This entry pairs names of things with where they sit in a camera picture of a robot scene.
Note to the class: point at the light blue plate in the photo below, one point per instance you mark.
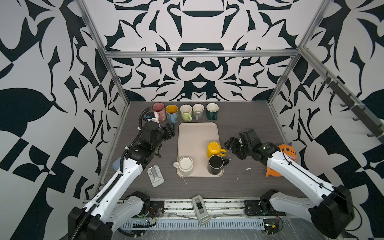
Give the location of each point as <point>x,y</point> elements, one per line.
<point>116,164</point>

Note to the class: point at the black mug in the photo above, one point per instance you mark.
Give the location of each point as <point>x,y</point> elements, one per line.
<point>216,164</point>

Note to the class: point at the grey block on table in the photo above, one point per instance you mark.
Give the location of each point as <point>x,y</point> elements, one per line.
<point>155,176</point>

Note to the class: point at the light green mug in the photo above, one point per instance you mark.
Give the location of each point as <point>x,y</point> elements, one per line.
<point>186,113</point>

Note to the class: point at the yellow mug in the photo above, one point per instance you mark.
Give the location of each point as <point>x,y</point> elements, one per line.
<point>214,148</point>

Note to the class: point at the black hook rail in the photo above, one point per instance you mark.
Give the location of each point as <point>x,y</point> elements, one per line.
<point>361,111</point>

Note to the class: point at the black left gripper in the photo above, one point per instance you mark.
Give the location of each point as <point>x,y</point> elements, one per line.
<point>170,129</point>

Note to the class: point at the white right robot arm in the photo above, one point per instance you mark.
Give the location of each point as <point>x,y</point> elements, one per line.
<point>330,209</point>

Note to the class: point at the small circuit board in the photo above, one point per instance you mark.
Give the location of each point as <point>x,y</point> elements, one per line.
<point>273,226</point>

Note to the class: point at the blue butterfly mug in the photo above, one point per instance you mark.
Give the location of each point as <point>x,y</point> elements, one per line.
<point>172,112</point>

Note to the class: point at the orange shark plush toy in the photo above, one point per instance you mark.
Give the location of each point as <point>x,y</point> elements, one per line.
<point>290,152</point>

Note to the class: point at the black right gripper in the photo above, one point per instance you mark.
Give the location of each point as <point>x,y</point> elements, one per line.
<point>232,142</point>

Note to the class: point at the white slotted cable duct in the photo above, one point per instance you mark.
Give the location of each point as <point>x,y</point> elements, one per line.
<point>186,224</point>

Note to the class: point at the grey mug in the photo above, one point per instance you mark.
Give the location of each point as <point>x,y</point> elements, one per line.
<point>198,111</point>

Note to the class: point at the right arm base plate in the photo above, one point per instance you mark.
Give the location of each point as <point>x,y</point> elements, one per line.
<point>260,208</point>

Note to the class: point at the dark green mug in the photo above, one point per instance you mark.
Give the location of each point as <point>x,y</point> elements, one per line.
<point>212,111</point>

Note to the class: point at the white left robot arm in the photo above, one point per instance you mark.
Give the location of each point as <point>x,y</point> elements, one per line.
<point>102,216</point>

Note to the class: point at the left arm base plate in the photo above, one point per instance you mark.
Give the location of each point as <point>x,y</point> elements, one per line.
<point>151,209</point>

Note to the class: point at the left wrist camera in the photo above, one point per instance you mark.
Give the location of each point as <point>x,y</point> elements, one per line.
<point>152,117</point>

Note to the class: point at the white mug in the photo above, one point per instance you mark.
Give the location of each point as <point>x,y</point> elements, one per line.
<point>185,165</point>

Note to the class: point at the pink patterned mug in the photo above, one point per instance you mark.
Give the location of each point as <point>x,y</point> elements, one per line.
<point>160,109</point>

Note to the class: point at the beige plastic tray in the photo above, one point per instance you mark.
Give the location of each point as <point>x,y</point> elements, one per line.
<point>193,141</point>

